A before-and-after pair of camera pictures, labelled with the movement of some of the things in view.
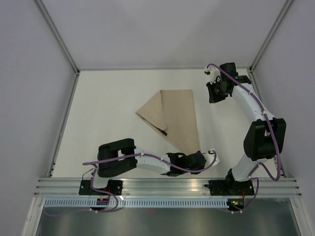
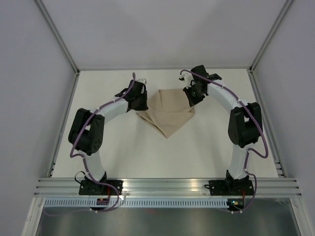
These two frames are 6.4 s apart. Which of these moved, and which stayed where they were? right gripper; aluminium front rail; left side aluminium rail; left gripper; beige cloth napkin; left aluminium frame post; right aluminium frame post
Moved: beige cloth napkin; right gripper; left gripper
Stayed: left side aluminium rail; aluminium front rail; right aluminium frame post; left aluminium frame post
